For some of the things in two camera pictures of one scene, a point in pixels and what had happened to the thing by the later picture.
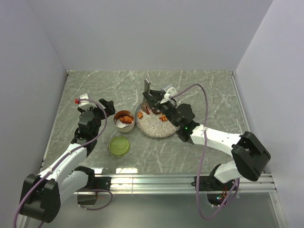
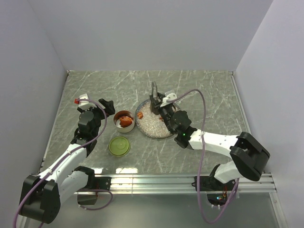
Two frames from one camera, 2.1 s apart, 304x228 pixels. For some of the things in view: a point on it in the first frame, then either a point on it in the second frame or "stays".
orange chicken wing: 126,119 stays
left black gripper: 109,106 stays
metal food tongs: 147,87 -> 154,90
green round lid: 119,146 stays
